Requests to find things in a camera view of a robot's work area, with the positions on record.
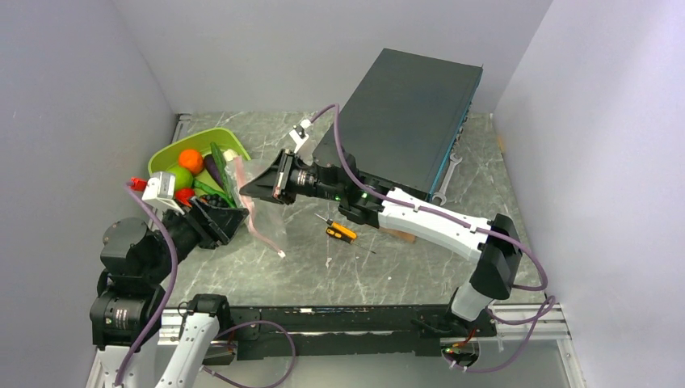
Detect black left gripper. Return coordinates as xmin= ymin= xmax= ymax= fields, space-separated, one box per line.
xmin=143 ymin=193 xmax=249 ymax=281

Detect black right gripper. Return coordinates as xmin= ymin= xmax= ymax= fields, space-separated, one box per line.
xmin=240 ymin=149 xmax=343 ymax=205

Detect clear pink zip top bag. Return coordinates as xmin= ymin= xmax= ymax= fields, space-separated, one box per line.
xmin=225 ymin=156 xmax=288 ymax=259

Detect purple toy eggplant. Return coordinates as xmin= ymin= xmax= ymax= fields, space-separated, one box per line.
xmin=203 ymin=154 xmax=225 ymax=190

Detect green toy cucumber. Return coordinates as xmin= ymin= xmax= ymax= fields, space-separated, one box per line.
xmin=210 ymin=142 xmax=233 ymax=197

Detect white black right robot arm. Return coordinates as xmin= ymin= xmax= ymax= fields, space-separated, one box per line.
xmin=239 ymin=150 xmax=523 ymax=335

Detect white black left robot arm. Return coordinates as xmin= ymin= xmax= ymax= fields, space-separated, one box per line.
xmin=90 ymin=198 xmax=249 ymax=387

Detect black toy grapes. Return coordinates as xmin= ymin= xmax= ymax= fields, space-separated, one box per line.
xmin=200 ymin=194 xmax=232 ymax=209

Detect red toy pepper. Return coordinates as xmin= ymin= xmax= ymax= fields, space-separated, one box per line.
xmin=174 ymin=188 xmax=195 ymax=207

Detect white green toy bok choy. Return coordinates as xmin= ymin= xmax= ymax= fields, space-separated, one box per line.
xmin=222 ymin=150 xmax=242 ymax=164

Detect green toy apple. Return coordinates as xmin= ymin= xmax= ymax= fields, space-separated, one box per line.
xmin=166 ymin=166 xmax=194 ymax=192

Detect orange toy fruit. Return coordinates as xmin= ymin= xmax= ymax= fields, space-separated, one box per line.
xmin=177 ymin=149 xmax=204 ymax=175

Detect lime green plastic basket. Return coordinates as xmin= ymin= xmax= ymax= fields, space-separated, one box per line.
xmin=147 ymin=127 xmax=251 ymax=175

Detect orange black screwdriver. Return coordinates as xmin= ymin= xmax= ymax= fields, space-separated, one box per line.
xmin=315 ymin=213 xmax=376 ymax=254

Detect brown wooden board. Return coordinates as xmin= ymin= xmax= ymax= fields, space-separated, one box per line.
xmin=379 ymin=227 xmax=416 ymax=243

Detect dark rack server box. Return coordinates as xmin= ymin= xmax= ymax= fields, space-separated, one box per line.
xmin=338 ymin=48 xmax=483 ymax=200

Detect silver open end wrench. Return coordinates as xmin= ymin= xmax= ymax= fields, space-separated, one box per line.
xmin=431 ymin=152 xmax=462 ymax=206

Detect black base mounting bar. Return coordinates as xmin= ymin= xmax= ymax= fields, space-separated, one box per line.
xmin=218 ymin=304 xmax=497 ymax=361

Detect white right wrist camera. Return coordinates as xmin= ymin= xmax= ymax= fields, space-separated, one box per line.
xmin=289 ymin=119 xmax=315 ymax=163

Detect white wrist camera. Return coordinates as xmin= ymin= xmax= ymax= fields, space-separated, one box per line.
xmin=141 ymin=171 xmax=181 ymax=212
xmin=289 ymin=119 xmax=315 ymax=163

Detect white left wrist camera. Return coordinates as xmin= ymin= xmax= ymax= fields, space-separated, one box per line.
xmin=141 ymin=171 xmax=181 ymax=212

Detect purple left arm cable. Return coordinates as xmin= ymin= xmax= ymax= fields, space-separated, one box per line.
xmin=113 ymin=182 xmax=179 ymax=388

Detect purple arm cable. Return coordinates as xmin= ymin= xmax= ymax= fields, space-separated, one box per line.
xmin=310 ymin=103 xmax=557 ymax=375
xmin=113 ymin=182 xmax=179 ymax=388

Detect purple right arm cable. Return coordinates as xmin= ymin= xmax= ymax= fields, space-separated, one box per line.
xmin=310 ymin=103 xmax=557 ymax=375

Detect aluminium frame rail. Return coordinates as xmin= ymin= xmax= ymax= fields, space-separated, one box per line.
xmin=87 ymin=298 xmax=586 ymax=387

